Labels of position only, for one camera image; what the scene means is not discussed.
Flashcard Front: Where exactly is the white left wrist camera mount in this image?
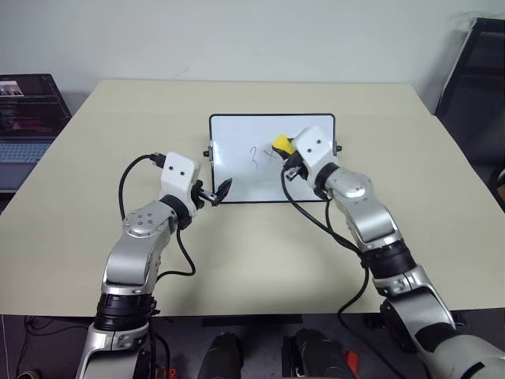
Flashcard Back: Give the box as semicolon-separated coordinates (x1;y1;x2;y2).
159;151;202;218

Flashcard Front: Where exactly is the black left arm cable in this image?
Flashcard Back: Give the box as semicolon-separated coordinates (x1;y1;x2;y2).
118;151;196;278

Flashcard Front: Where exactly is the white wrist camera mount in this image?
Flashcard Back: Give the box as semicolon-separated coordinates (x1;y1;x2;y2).
159;151;202;218
293;126;340;190

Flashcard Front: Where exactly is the yellow whiteboard eraser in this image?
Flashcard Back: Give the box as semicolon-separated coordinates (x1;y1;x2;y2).
272;133;296;156

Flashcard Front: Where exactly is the small red orange object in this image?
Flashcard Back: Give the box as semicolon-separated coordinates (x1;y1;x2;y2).
343;350;362;371

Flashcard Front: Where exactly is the black office chair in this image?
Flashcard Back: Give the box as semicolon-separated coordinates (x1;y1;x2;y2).
432;17;505;207

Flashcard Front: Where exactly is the small framed tabletop whiteboard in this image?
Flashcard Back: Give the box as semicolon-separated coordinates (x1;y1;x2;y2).
201;113;342;205

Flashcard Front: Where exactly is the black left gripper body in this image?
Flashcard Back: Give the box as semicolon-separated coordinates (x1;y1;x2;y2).
190;179;210;209

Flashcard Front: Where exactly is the open laptop with blue keyboard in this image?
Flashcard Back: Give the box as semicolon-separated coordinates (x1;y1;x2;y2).
0;73;73;195

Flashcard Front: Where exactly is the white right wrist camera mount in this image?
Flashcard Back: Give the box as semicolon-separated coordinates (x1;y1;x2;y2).
293;126;340;190

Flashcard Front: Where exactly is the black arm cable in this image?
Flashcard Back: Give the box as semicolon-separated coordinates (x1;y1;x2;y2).
280;164;425;379
118;151;196;278

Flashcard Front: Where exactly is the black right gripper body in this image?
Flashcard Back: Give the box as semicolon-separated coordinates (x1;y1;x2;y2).
282;152;311;182

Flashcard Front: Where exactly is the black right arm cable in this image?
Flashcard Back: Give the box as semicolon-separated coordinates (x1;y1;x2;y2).
280;164;425;379

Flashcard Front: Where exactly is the dark rounded shape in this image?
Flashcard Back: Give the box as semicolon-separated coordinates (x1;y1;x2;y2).
281;328;349;379
196;331;245;379

